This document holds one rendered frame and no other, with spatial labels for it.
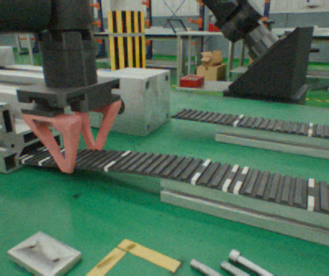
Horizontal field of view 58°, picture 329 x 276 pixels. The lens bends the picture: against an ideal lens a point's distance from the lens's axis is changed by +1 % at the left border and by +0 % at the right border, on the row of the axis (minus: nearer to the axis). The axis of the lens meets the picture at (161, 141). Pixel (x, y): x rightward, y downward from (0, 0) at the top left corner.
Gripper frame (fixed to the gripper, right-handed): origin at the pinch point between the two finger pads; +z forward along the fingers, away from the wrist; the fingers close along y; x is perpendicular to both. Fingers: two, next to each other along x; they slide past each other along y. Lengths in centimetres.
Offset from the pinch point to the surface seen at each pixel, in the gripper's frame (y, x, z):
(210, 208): 2.1, 17.2, 1.3
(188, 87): -298, -101, 54
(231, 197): 2.1, 19.1, -0.4
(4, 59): -22.2, -39.9, -8.0
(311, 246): 2.8, 26.1, 2.1
